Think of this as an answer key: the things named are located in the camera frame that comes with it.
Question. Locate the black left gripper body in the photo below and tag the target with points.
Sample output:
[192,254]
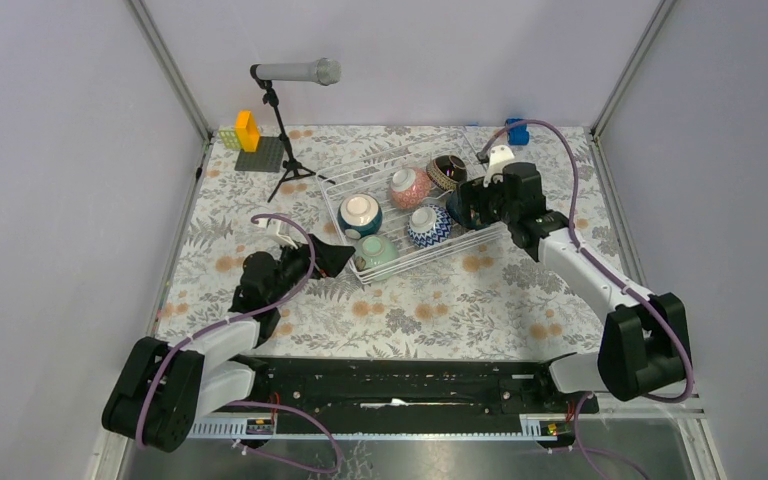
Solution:
[291,268]

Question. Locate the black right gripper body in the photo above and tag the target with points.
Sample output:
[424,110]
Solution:
[491,202]

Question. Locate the blue white patterned bowl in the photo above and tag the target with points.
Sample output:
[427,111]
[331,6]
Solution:
[429,225]

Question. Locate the dark teal floral bowl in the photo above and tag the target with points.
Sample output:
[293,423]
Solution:
[455,210]

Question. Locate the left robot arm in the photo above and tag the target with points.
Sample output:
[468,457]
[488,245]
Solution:
[164,388]

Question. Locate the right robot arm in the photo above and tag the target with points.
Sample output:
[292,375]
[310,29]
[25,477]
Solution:
[644,350]

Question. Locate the mint green bowl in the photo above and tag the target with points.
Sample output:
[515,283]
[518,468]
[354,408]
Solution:
[374,251]

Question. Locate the teal and cream bowl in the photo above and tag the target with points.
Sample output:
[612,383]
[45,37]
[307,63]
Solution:
[359,215]

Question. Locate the blue toy brick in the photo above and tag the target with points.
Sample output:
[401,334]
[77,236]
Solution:
[517,135]

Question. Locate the black gold-rimmed bowl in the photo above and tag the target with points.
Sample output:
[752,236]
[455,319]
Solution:
[447,171]

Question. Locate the floral tablecloth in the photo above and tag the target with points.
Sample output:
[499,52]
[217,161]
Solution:
[490,301]

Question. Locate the black microphone tripod stand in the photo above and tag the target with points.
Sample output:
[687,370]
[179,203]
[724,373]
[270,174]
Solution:
[293,169]

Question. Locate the red patterned bowl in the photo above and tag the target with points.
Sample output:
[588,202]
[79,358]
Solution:
[409,187]

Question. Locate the grey toy baseplate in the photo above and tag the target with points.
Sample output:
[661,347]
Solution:
[267,158]

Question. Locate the light green toy brick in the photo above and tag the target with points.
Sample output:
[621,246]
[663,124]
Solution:
[229,139]

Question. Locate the yellow toy brick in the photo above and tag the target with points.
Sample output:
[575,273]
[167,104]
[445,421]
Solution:
[247,131]

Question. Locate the grey microphone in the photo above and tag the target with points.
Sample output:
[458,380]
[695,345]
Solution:
[323,72]

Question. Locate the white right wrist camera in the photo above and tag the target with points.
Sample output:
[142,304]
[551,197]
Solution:
[499,157]

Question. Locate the white wire dish rack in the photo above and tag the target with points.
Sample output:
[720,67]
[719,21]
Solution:
[371,175]

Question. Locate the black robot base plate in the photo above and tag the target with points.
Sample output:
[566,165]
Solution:
[399,396]

